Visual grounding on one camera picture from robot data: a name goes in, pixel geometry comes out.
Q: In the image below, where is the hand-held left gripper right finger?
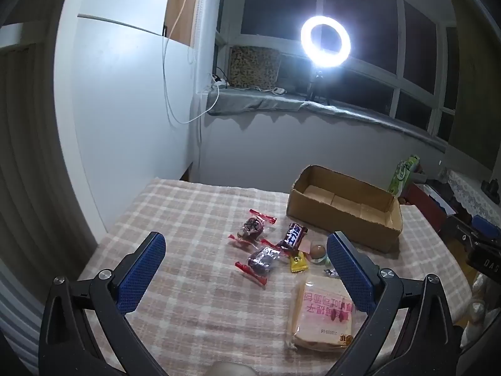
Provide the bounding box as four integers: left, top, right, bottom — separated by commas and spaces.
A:
326, 232, 457, 376

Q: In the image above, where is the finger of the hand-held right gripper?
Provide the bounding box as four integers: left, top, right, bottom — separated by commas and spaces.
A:
471, 215, 501, 238
450, 219, 480, 248

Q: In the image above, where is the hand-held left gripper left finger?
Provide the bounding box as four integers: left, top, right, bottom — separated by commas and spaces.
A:
38, 232, 167, 376

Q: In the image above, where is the yellow candy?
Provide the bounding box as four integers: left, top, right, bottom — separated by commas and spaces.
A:
289, 251, 308, 273

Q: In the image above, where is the sliced bread packet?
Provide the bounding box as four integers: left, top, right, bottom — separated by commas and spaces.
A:
286, 274, 359, 351

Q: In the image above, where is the brown chocolate bar white lettering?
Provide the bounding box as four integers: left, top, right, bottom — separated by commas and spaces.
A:
279, 222, 308, 250

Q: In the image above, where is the brown cardboard box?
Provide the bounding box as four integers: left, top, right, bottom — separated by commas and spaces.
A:
287, 164, 403, 253

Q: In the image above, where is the red dark snack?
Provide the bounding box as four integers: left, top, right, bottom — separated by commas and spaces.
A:
228, 209, 277, 248
235, 238, 290, 287

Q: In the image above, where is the brown egg snack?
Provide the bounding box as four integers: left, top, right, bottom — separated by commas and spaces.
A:
309, 244, 327, 267

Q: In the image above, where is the white lace cloth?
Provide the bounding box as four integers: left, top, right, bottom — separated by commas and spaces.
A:
446, 170, 501, 216

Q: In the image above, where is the red box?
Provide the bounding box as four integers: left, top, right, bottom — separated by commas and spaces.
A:
403, 182, 457, 239

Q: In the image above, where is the pink checked blanket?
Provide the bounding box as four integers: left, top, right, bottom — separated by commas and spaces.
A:
78, 177, 476, 376

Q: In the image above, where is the green snack packet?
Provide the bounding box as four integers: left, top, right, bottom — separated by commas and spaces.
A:
387, 156, 420, 198

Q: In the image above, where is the olive curtain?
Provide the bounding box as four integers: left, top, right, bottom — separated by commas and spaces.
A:
446, 0, 501, 169

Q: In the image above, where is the grey ribbed panel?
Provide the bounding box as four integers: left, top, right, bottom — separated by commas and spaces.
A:
0, 43, 106, 283

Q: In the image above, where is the white wardrobe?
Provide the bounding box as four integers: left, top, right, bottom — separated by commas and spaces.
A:
53, 0, 200, 239

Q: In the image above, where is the black tripod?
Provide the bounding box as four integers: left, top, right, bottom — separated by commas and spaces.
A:
305, 68, 333, 104

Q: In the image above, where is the grey windowsill cloth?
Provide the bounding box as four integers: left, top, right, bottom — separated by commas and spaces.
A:
207, 86, 449, 151

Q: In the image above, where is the white framed window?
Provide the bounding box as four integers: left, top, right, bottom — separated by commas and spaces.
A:
215, 0, 458, 142

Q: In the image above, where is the leopard print cushion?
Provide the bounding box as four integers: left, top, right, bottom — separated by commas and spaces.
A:
228, 46, 280, 89

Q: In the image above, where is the white cable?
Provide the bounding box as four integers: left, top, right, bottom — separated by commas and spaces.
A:
162, 0, 220, 124

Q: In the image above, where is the white ring light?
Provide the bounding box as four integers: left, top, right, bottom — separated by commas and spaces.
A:
300, 16, 351, 68

